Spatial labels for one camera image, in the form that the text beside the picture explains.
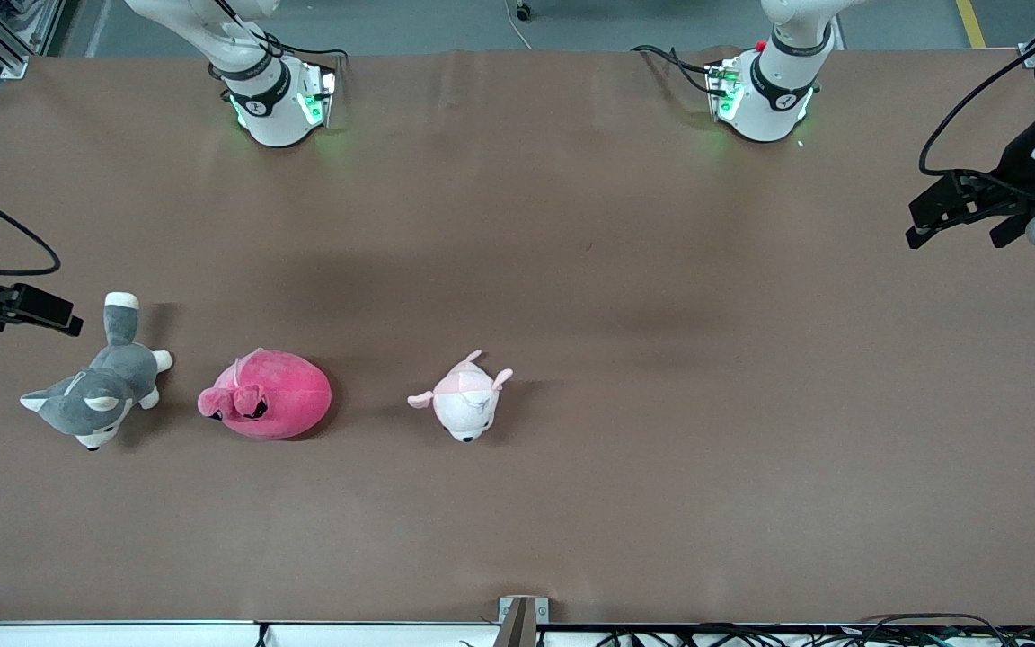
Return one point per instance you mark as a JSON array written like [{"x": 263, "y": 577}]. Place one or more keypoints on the black caster wheel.
[{"x": 524, "y": 12}]

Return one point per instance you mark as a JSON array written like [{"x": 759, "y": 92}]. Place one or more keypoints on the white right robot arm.
[{"x": 266, "y": 108}]

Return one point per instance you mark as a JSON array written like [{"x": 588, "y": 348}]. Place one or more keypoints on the white table edge rail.
[{"x": 122, "y": 634}]

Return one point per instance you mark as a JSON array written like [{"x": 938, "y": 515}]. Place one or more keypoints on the pale pink white plush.
[{"x": 464, "y": 404}]

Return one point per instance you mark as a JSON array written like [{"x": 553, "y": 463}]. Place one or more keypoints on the brown table cover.
[{"x": 571, "y": 270}]

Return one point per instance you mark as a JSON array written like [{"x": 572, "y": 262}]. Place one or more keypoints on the metal bracket with post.
[{"x": 517, "y": 624}]

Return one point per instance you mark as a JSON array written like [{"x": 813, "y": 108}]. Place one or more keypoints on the round pink plush toy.
[{"x": 284, "y": 400}]

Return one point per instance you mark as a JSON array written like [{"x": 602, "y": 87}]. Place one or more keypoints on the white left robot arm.
[{"x": 774, "y": 99}]

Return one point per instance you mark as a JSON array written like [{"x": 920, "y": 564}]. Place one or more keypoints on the grey white husky plush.
[{"x": 95, "y": 395}]

